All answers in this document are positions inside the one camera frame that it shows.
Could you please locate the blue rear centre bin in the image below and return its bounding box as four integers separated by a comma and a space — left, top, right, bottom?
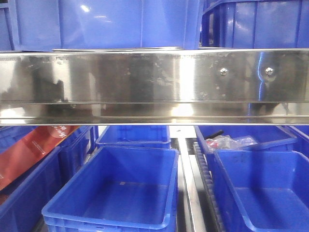
96, 125, 171, 149

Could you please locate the clear plastic bag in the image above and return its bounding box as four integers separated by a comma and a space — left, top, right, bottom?
205, 135, 258, 153

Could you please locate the blue front centre bin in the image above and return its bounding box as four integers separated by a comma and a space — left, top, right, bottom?
42, 146, 179, 232

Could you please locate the blue rear left bin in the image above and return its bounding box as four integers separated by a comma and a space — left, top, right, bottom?
58, 126, 98, 184

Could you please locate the blue rear right bin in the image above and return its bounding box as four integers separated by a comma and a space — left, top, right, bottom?
194, 125, 297, 165

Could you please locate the red cardboard box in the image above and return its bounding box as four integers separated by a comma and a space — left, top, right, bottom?
0, 125, 79, 189

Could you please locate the steel shelf divider bar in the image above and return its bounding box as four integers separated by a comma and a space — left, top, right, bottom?
177, 137, 206, 232

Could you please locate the blue front right bin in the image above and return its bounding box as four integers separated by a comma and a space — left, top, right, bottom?
214, 150, 309, 232

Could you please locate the blue upper right crate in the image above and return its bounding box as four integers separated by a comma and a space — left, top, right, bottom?
201, 0, 309, 49

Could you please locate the large blue upper bin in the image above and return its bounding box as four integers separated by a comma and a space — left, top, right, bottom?
8, 0, 203, 51

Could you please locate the blue far left upper bin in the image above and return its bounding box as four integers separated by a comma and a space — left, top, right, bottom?
0, 0, 14, 51

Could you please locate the stainless steel shelf rail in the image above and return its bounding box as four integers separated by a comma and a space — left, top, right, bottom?
0, 48, 309, 125

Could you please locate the black toothed rail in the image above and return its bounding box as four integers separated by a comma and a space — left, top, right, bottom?
193, 142, 225, 232

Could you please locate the left rail screw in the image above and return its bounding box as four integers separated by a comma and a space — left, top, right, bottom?
220, 68, 228, 76

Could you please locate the rail screw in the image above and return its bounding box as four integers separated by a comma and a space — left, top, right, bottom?
265, 67, 274, 76
220, 68, 228, 76

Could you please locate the right rail screw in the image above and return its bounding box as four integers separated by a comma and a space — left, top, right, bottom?
265, 67, 274, 76

